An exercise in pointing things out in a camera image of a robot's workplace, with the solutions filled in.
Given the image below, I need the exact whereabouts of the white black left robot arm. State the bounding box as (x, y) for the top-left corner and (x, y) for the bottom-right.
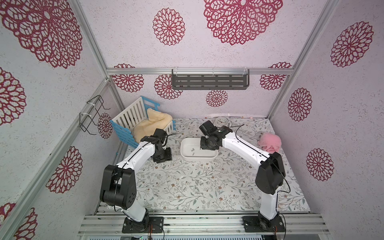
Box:
(100, 129), (172, 223)

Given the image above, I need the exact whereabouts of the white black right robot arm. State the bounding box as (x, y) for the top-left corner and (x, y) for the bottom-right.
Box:
(199, 121), (286, 221)

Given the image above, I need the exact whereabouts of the white storage box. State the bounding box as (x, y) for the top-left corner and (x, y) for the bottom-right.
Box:
(180, 138), (219, 163)

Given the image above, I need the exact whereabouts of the cream plush cloth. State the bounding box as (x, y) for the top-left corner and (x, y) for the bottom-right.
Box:
(133, 109), (173, 143)

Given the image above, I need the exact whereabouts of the white alarm clock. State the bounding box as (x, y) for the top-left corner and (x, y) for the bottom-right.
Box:
(214, 117), (231, 128)

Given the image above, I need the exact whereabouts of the blue white slatted crate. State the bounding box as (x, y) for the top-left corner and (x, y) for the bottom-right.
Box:
(110, 96), (160, 148)

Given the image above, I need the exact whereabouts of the pink plush toy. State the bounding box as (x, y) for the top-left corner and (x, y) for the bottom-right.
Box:
(258, 133), (282, 154)

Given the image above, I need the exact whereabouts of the grey wall shelf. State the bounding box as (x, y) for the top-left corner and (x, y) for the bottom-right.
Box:
(171, 70), (250, 91)

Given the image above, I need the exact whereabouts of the black wire wall rack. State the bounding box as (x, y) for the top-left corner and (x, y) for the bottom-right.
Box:
(79, 95), (110, 136)

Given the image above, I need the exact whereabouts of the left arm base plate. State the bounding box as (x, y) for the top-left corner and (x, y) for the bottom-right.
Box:
(122, 217), (164, 234)

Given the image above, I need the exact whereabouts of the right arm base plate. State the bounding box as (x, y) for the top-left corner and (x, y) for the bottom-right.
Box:
(242, 214), (286, 234)

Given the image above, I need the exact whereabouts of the aluminium front rail frame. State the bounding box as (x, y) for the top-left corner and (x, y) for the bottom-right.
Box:
(77, 203), (330, 240)

